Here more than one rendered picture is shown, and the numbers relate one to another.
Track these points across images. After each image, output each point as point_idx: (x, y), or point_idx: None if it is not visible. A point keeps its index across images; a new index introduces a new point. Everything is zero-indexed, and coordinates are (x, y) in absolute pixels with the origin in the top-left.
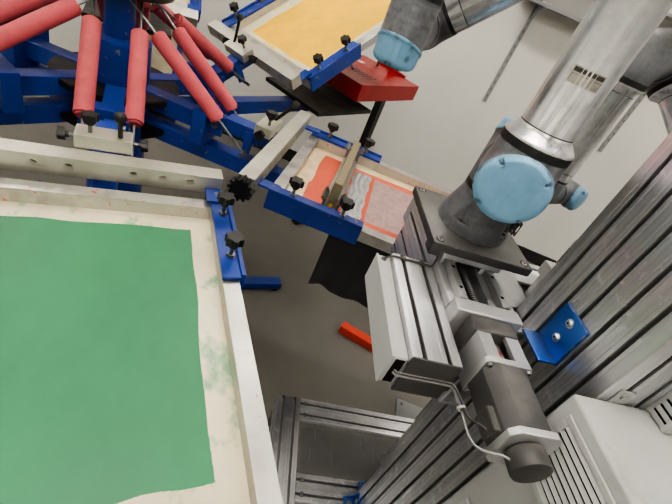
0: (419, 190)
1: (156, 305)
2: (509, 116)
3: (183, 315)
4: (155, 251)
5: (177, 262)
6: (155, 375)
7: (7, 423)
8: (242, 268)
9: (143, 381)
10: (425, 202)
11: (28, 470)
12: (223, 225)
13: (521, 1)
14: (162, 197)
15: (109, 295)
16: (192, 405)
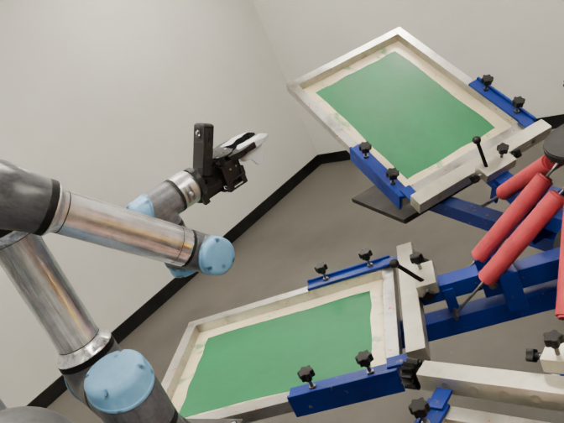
0: (232, 420)
1: (289, 373)
2: (134, 352)
3: (278, 387)
4: (341, 359)
5: (329, 373)
6: (239, 386)
7: (233, 352)
8: (294, 394)
9: (237, 383)
10: (211, 422)
11: (212, 363)
12: (353, 377)
13: (126, 252)
14: (394, 337)
15: (300, 353)
16: (216, 404)
